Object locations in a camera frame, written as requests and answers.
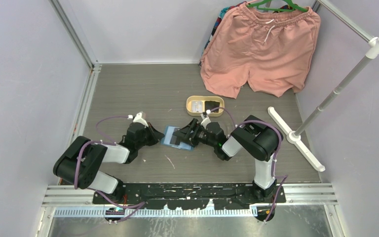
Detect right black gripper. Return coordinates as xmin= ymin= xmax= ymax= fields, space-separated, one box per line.
xmin=173 ymin=118 xmax=217 ymax=148

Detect blue card holder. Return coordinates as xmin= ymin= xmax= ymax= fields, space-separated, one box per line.
xmin=161 ymin=126 xmax=179 ymax=149

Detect dark card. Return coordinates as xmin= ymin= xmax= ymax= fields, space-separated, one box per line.
xmin=170 ymin=134 xmax=181 ymax=146

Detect white credit card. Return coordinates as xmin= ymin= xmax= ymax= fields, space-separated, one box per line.
xmin=190 ymin=100 xmax=204 ymax=113

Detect black credit card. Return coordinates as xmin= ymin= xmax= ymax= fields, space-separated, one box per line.
xmin=204 ymin=101 xmax=220 ymax=113

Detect beige oval tray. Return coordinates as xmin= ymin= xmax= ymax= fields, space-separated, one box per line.
xmin=186 ymin=95 xmax=225 ymax=117

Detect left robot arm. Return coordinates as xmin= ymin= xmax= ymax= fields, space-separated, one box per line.
xmin=53 ymin=122 xmax=164 ymax=204

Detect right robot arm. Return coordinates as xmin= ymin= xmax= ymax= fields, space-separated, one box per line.
xmin=173 ymin=115 xmax=283 ymax=203

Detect pink shorts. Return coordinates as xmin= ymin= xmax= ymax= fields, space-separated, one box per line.
xmin=200 ymin=3 xmax=321 ymax=98

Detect colourful patterned garment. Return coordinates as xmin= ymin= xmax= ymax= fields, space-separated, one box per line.
xmin=201 ymin=1 xmax=247 ymax=56

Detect green clothes hanger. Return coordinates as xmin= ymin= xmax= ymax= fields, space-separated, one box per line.
xmin=247 ymin=0 xmax=308 ymax=13

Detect white clothes rack stand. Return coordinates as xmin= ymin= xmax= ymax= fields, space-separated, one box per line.
xmin=267 ymin=37 xmax=379 ymax=172

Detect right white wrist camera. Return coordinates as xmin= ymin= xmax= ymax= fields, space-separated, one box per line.
xmin=200 ymin=110 xmax=211 ymax=128

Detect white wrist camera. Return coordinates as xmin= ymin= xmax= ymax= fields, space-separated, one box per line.
xmin=200 ymin=110 xmax=211 ymax=128
xmin=127 ymin=112 xmax=149 ymax=127

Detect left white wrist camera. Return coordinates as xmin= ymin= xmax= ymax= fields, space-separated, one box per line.
xmin=127 ymin=112 xmax=149 ymax=127

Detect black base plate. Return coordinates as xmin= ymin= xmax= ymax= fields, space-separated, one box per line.
xmin=109 ymin=183 xmax=286 ymax=210

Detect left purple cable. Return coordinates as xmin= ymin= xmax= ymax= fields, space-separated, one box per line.
xmin=74 ymin=115 xmax=146 ymax=223

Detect purple cable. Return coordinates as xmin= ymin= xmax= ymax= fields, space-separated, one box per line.
xmin=74 ymin=115 xmax=146 ymax=223
xmin=204 ymin=107 xmax=289 ymax=223

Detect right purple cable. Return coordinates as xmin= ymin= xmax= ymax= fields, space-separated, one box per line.
xmin=204 ymin=107 xmax=289 ymax=223

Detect aluminium front rail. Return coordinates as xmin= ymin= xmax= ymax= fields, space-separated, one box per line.
xmin=42 ymin=183 xmax=338 ymax=218

